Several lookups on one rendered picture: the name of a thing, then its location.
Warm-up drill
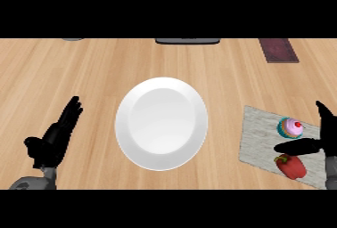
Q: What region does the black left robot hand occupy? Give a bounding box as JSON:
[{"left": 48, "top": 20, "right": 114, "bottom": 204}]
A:
[{"left": 24, "top": 95, "right": 85, "bottom": 170}]

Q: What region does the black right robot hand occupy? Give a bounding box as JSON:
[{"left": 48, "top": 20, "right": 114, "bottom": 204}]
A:
[{"left": 272, "top": 100, "right": 337, "bottom": 158}]

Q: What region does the pink frosted cupcake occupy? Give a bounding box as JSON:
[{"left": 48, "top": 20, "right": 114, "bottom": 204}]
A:
[{"left": 275, "top": 117, "right": 308, "bottom": 140}]

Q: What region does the grey woven placemat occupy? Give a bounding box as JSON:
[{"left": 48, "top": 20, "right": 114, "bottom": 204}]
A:
[{"left": 238, "top": 104, "right": 329, "bottom": 190}]

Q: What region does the white oval plate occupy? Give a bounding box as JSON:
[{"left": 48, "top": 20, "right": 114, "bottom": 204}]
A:
[{"left": 114, "top": 77, "right": 210, "bottom": 172}]

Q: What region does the red bell pepper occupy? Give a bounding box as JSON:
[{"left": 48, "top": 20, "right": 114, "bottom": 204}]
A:
[{"left": 274, "top": 153, "right": 308, "bottom": 181}]

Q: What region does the dark red rectangular board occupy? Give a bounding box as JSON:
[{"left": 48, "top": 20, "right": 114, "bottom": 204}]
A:
[{"left": 259, "top": 37, "right": 301, "bottom": 64}]

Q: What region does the dark grey flat appliance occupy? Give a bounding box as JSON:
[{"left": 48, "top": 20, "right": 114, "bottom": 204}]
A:
[{"left": 154, "top": 37, "right": 222, "bottom": 45}]

